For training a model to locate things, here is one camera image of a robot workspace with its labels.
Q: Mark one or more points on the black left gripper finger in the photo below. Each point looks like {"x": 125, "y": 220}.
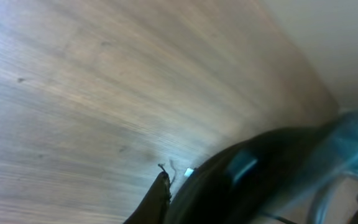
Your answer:
{"x": 154, "y": 206}

